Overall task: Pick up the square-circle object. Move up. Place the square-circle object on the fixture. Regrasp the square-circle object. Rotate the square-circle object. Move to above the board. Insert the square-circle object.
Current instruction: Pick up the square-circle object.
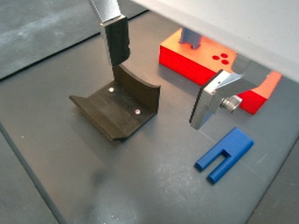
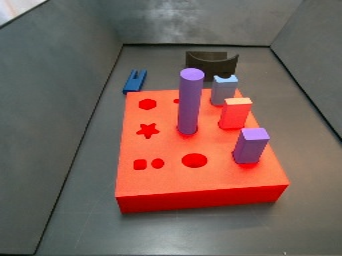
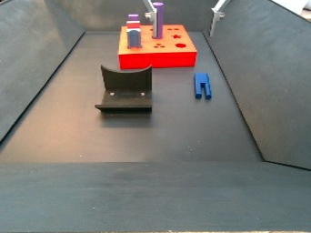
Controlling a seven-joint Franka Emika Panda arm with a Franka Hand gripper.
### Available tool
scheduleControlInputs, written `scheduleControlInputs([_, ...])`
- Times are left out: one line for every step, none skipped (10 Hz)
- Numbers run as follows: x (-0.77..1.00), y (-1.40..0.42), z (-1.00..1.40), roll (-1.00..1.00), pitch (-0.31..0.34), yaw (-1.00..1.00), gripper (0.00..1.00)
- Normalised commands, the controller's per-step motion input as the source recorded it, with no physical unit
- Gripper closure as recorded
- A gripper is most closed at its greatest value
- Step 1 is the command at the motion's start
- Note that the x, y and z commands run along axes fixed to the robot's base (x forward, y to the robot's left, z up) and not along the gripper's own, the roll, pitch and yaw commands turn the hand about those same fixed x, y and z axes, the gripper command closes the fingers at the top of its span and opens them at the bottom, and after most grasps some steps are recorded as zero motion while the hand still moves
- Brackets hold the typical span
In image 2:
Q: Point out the blue square-circle two-leg object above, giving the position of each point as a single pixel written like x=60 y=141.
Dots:
x=135 y=81

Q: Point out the red rectangular peg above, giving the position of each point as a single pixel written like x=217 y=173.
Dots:
x=234 y=113

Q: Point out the red fixture block with holes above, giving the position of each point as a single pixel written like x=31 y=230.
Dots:
x=170 y=171

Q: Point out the light blue notched peg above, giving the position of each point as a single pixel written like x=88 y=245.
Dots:
x=223 y=89

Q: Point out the black curved regrasp stand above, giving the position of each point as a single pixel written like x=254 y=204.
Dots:
x=214 y=63

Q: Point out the tall purple cylinder peg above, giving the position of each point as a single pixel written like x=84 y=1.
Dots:
x=190 y=94

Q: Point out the purple square peg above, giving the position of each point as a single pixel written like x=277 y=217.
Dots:
x=250 y=145

